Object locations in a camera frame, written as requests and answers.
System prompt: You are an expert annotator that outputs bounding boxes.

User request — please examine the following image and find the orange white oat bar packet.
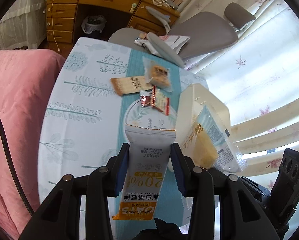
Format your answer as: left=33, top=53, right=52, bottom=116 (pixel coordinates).
left=113, top=124, right=176, bottom=220

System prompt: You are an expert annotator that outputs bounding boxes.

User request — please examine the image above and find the lined trash bin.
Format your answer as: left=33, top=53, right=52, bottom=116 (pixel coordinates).
left=81, top=15, right=106, bottom=34

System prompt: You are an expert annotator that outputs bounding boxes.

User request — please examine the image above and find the black cable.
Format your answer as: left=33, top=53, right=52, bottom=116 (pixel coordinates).
left=0, top=103, right=35, bottom=217

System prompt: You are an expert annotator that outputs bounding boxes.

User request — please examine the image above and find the large white snack bag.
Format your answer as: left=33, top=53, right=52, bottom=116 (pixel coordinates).
left=197, top=104, right=248, bottom=173

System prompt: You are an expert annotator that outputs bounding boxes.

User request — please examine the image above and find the small red foil candy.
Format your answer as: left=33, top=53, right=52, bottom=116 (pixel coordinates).
left=140, top=90, right=152, bottom=107

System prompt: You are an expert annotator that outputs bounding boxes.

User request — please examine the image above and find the brown soda cracker packet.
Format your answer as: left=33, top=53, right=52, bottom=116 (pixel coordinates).
left=110, top=76, right=153, bottom=96

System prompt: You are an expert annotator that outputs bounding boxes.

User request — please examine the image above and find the clear wrapped pastry packet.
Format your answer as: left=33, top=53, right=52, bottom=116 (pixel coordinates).
left=142, top=56, right=173, bottom=93

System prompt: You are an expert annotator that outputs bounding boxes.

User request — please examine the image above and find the grey office chair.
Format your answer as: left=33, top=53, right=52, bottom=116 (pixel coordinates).
left=109, top=3, right=256, bottom=67

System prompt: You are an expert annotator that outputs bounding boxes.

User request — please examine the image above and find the white lace covered furniture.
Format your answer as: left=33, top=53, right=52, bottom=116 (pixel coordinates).
left=0, top=0, right=46, bottom=50

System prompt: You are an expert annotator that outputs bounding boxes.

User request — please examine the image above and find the red striped dates packet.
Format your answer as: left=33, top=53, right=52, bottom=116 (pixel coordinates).
left=150, top=86, right=169, bottom=116

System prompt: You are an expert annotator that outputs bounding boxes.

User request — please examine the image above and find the wooden desk with drawers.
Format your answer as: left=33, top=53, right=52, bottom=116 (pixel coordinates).
left=46, top=0, right=179, bottom=57

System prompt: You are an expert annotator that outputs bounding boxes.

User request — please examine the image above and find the white charger cable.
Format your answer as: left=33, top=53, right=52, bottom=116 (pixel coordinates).
left=50, top=0, right=65, bottom=53

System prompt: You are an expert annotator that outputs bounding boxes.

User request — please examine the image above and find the yellow cracker clear bag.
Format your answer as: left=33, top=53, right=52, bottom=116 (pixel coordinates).
left=181, top=121, right=218, bottom=170

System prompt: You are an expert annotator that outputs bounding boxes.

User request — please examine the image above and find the floral curtain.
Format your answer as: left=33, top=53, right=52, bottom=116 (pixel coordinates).
left=179, top=0, right=299, bottom=189

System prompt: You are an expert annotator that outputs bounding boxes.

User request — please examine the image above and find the white plastic storage bin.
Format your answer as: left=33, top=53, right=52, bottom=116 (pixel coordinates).
left=175, top=83, right=232, bottom=156

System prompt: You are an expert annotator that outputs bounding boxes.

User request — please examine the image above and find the white plastic bag on chair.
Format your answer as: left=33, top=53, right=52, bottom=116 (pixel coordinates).
left=134, top=33, right=190, bottom=57

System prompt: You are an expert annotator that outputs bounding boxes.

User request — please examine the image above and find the pink quilt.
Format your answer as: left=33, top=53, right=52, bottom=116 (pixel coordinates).
left=0, top=49, right=65, bottom=239

